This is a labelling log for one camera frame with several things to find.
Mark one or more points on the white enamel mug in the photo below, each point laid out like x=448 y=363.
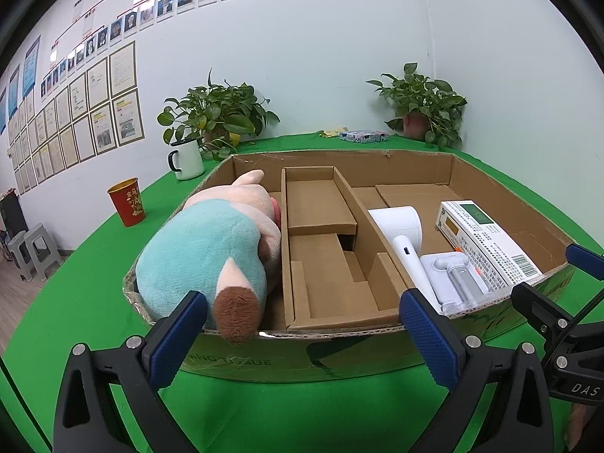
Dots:
x=188 y=160

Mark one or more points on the white folding phone stand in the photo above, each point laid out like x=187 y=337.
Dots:
x=439 y=269

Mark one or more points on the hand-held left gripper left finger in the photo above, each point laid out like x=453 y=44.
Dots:
x=177 y=335

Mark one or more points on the black cabinet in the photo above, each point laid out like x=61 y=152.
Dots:
x=12 y=214

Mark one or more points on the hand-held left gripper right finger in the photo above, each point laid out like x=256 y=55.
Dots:
x=432 y=339

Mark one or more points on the red paper cup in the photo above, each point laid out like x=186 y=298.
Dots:
x=127 y=203

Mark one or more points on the white printed carton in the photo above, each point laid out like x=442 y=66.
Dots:
x=490 y=245

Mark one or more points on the potted plant in brown pot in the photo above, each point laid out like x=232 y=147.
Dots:
x=424 y=99

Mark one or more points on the grey plastic stool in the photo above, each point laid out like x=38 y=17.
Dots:
x=43 y=250
x=19 y=255

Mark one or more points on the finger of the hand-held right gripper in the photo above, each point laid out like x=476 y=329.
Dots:
x=538 y=304
x=583 y=257

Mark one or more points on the wall of framed certificates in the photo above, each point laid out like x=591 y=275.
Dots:
x=89 y=118

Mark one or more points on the white hair dryer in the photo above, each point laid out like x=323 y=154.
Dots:
x=401 y=226

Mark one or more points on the yellow packet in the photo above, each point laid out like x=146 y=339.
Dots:
x=332 y=132

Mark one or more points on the bushy potted plant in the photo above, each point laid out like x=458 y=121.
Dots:
x=217 y=113

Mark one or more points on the pink and teal plush pig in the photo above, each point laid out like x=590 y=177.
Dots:
x=203 y=245

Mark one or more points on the row of blue wall posters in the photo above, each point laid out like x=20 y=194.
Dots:
x=30 y=63

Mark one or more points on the patterned tissue pack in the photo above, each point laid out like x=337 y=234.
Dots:
x=363 y=136

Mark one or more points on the large cardboard box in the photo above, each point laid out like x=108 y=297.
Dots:
x=283 y=356

